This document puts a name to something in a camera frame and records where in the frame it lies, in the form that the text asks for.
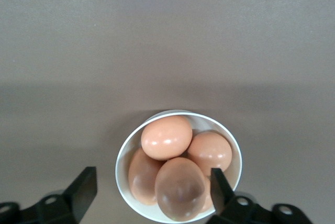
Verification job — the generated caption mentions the white round bowl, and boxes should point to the white round bowl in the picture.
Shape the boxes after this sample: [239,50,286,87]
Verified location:
[115,109,243,223]

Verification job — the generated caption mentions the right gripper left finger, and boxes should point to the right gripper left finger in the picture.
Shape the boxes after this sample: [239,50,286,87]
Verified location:
[19,166,98,224]

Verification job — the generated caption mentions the brown egg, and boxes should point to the brown egg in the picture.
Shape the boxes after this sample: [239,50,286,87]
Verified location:
[128,147,168,206]
[154,157,207,222]
[200,175,216,214]
[186,131,233,177]
[140,115,193,161]

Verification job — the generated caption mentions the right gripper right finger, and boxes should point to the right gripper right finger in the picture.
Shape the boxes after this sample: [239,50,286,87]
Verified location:
[206,167,273,224]

